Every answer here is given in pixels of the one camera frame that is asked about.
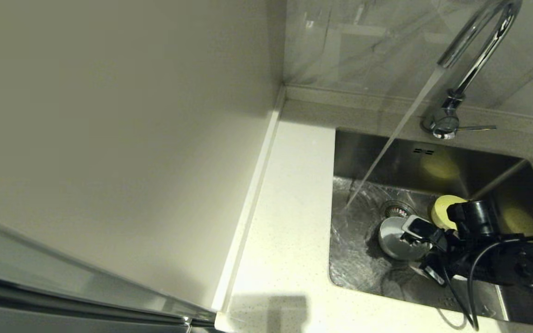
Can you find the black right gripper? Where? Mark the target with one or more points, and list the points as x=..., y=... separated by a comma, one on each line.
x=472, y=222

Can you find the large grey bowl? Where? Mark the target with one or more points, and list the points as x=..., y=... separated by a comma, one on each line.
x=393, y=243

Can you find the small yellow bowl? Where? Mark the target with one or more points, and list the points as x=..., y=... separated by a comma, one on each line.
x=440, y=212

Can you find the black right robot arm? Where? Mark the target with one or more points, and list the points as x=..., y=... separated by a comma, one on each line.
x=530, y=266

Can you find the stainless steel sink basin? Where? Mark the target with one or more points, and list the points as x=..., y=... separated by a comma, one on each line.
x=363, y=259

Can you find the round metal drain strainer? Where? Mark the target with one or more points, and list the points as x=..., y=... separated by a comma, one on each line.
x=396, y=210

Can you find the chrome gooseneck faucet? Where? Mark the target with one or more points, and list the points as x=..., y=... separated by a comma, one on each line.
x=479, y=58

